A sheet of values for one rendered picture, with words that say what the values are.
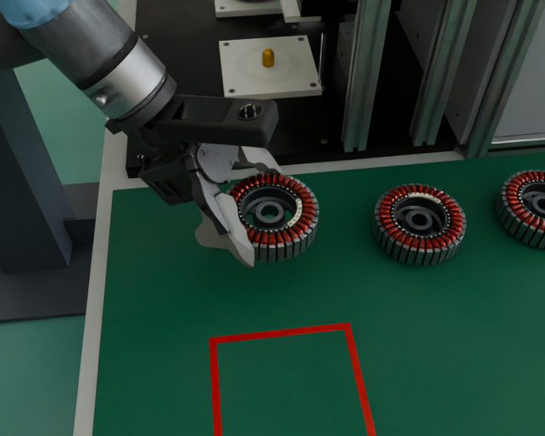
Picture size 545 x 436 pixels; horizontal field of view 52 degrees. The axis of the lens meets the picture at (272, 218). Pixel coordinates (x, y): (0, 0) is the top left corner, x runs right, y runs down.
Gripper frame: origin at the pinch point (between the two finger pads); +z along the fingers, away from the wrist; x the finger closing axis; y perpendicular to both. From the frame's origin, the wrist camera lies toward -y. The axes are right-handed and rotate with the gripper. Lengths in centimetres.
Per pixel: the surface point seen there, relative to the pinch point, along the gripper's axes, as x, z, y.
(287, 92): -27.6, 0.7, 6.9
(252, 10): -49, -6, 17
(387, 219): -5.9, 10.2, -8.7
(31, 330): -10, 27, 104
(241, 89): -26.3, -3.4, 12.5
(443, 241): -4.2, 14.2, -14.2
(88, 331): 16.2, -4.7, 17.7
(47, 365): -2, 32, 96
